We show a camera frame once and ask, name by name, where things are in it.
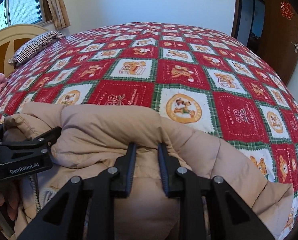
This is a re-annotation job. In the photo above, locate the red paper door decoration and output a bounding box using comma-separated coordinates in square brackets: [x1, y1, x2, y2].
[279, 2, 293, 19]

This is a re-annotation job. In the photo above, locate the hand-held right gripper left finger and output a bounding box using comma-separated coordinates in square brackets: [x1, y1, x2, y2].
[19, 142, 137, 240]

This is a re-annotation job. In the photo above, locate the brown wooden door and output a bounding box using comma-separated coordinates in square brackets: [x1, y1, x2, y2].
[258, 0, 298, 85]

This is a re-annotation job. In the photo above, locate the dark wooden door frame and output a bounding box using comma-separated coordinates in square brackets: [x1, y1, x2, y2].
[231, 0, 267, 53]

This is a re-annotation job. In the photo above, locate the striped pillow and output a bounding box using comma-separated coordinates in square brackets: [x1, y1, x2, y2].
[7, 31, 67, 67]

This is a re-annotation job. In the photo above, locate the pink floral folded quilt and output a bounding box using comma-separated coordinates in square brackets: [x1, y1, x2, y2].
[0, 72, 9, 100]

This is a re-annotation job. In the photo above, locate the quilted puffer jacket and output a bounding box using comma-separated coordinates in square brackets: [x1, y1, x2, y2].
[2, 102, 294, 240]

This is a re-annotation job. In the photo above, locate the red checked printed bedspread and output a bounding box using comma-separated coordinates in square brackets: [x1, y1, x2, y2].
[0, 22, 298, 240]

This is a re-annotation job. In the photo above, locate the glass window with frame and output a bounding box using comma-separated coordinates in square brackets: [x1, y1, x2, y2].
[0, 0, 45, 37]

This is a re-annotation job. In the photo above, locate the beige patterned curtain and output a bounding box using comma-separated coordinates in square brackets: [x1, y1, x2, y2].
[44, 0, 71, 30]

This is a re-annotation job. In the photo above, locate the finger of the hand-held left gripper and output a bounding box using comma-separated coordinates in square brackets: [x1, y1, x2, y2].
[0, 127, 62, 157]

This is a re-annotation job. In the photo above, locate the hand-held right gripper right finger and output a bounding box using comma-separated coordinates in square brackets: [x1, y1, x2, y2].
[158, 142, 276, 240]

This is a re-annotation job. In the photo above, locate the person's left hand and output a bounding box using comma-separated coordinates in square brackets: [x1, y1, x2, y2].
[0, 181, 20, 222]

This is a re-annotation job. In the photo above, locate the cream wooden bed headboard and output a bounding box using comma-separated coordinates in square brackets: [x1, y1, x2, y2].
[0, 24, 49, 80]

